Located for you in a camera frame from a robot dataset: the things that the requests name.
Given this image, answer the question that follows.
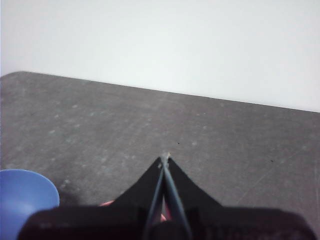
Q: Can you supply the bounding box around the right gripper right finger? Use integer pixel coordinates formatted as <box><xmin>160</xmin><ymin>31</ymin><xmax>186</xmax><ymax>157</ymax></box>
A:
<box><xmin>163</xmin><ymin>156</ymin><xmax>314</xmax><ymax>240</ymax></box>

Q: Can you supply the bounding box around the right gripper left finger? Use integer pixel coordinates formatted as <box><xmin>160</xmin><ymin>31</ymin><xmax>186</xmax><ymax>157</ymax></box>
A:
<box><xmin>17</xmin><ymin>156</ymin><xmax>166</xmax><ymax>240</ymax></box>

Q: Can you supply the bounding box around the blue ribbed bowl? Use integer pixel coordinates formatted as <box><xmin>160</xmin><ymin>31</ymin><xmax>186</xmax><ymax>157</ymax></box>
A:
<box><xmin>0</xmin><ymin>168</ymin><xmax>61</xmax><ymax>240</ymax></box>

